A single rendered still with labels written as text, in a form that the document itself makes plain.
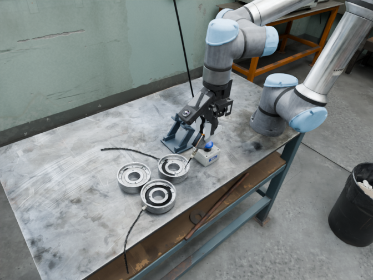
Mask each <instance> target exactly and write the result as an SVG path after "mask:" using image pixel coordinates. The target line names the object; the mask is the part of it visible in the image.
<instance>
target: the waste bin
mask: <svg viewBox="0 0 373 280"><path fill-rule="evenodd" d="M364 180H366V181H367V182H368V184H369V185H370V186H372V189H373V162H364V163H360V164H358V165H357V166H355V167H354V169H353V170H352V172H351V174H350V175H349V176H348V178H347V180H346V182H345V183H346V184H345V187H344V189H343V190H342V192H341V194H340V196H339V197H338V199H337V201H336V203H335V205H334V206H333V208H332V210H331V212H330V214H329V216H328V222H329V226H330V228H331V229H332V231H333V232H334V233H335V234H336V235H337V236H338V237H339V238H340V239H341V240H343V241H344V242H346V243H348V244H350V245H352V246H357V247H366V246H369V245H370V244H371V243H372V242H373V198H372V197H370V196H369V195H368V194H367V193H365V192H364V191H363V190H362V189H361V187H360V186H359V185H358V182H361V183H363V181H364Z"/></svg>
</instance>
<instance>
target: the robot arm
mask: <svg viewBox="0 0 373 280"><path fill-rule="evenodd" d="M313 1H315V0H255V1H253V2H251V3H249V4H247V5H245V6H243V7H241V8H239V9H236V10H233V9H224V10H222V11H220V12H219V13H218V15H217V16H216V19H214V20H212V21H211V22H210V23H209V26H208V31H207V35H206V40H205V41H206V46H205V57H204V67H203V86H204V87H203V88H202V89H201V90H200V91H199V92H198V93H197V94H196V95H195V96H194V97H193V98H192V99H191V100H190V102H189V103H188V104H187V105H186V106H185V107H184V108H183V109H182V110H181V111H180V112H179V113H178V116H179V118H180V119H181V120H182V121H183V122H184V123H186V124H187V125H189V126H190V125H192V124H193V122H194V121H195V123H196V129H197V131H198V133H199V132H200V133H203V129H204V127H205V129H206V131H205V137H204V140H205V142H206V143H208V142H210V141H211V139H212V138H213V136H214V135H216V134H217V133H218V132H220V131H221V129H222V126H221V125H218V124H219V121H218V117H222V116H223V115H225V117H226V116H228V115H230V114H231V109H232V106H233V99H231V98H230V91H231V86H232V82H233V79H231V78H230V75H231V69H232V65H233V60H234V59H242V58H252V57H262V56H268V55H271V54H273V53H274V52H275V51H276V49H277V46H278V43H279V36H278V33H277V31H276V29H275V28H274V27H271V26H268V27H267V26H265V25H266V24H268V23H270V22H272V21H274V20H276V19H278V18H280V17H282V16H284V15H286V14H288V13H290V12H292V11H294V10H296V9H298V8H300V7H302V6H304V5H306V4H308V3H311V2H313ZM345 5H346V12H345V14H344V15H343V17H342V19H341V20H340V22H339V24H338V25H337V27H336V28H335V30H334V32H333V34H332V35H331V37H330V39H329V40H328V42H327V44H326V46H325V47H324V49H323V50H322V52H321V54H320V55H319V57H318V59H317V61H316V62H315V64H314V66H313V67H312V69H311V71H310V72H309V74H308V76H307V78H306V79H305V81H304V82H303V83H302V84H299V85H298V79H297V78H295V77H294V76H291V75H288V74H281V73H277V74H271V75H269V76H268V77H267V78H266V81H265V83H264V88H263V91H262V94H261V98H260V102H259V105H258V108H257V109H256V110H255V112H254V113H253V114H252V116H251V118H250V122H249V123H250V126H251V128H252V129H253V130H254V131H256V132H257V133H259V134H262V135H264V136H269V137H276V136H280V135H282V134H283V133H284V131H285V128H286V123H288V124H289V126H290V127H292V128H293V129H294V130H296V131H297V132H300V133H305V132H309V131H312V130H313V129H315V128H317V127H318V126H319V125H321V124H322V122H323V121H324V120H325V119H326V117H327V110H326V108H324V107H325V106H326V104H327V103H328V101H329V100H328V97H327V94H328V93H329V91H330V90H331V88H332V87H333V85H334V84H335V82H336V81H337V79H338V78H339V76H340V74H341V73H342V72H343V70H344V69H345V67H346V66H347V64H348V63H349V61H350V59H351V58H352V57H353V55H354V54H355V52H356V51H357V49H358V48H359V46H360V44H361V43H362V42H363V40H364V39H365V37H366V36H367V34H368V33H369V31H370V29H371V28H372V27H373V0H346V1H345ZM227 100H230V101H227ZM229 105H231V107H230V111H229V112H227V111H228V106H229Z"/></svg>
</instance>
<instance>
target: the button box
mask: <svg viewBox="0 0 373 280"><path fill-rule="evenodd" d="M220 151H221V150H220V149H219V148H218V147H216V146H215V145H213V147H212V148H209V149H206V148H203V149H199V150H198V151H197V153H196V155H195V156H194V158H195V159H196V160H197V161H198V162H199V163H201V164H202V165H203V166H204V167H206V166H208V165H210V164H212V163H213V162H215V161H217V160H218V159H219V157H220Z"/></svg>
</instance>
